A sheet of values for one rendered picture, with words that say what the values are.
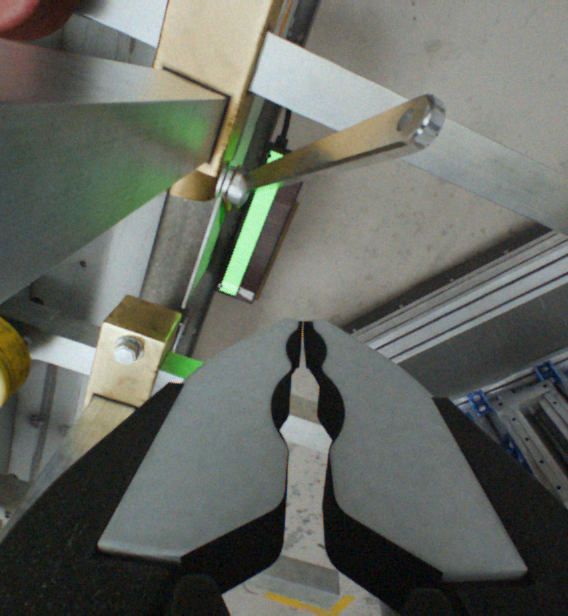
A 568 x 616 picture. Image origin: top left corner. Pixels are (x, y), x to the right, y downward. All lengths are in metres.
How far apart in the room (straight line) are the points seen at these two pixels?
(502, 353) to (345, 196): 0.58
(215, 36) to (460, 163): 0.15
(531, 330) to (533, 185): 0.92
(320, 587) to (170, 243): 0.45
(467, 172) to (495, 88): 0.94
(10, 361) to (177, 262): 0.20
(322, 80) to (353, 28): 0.88
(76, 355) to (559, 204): 0.36
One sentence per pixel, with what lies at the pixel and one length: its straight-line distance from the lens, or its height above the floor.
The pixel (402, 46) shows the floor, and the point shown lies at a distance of 1.15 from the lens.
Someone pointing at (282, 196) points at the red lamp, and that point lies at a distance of 0.43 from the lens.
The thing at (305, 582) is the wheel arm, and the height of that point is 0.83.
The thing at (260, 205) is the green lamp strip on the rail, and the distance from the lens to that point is 0.43.
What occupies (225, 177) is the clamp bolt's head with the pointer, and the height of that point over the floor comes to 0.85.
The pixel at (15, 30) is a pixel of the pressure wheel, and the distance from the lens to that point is 0.26.
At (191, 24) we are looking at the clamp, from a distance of 0.26.
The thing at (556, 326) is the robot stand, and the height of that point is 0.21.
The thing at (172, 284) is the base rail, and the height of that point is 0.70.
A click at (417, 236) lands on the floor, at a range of 1.22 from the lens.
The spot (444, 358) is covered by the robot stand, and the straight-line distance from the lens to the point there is 1.16.
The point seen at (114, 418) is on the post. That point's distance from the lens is 0.36.
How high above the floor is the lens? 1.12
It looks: 62 degrees down
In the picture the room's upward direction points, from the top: 175 degrees counter-clockwise
